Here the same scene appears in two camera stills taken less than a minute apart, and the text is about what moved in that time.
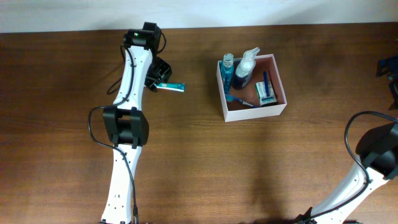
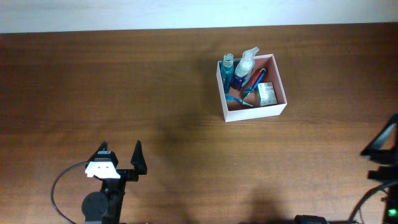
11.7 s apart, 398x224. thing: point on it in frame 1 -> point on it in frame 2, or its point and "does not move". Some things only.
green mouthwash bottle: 227,65 does not move
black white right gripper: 392,64 -> 390,160
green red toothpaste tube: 173,86 -> 255,83
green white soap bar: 265,93 does not move
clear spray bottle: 244,70 does not move
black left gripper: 166,72 -> 139,168
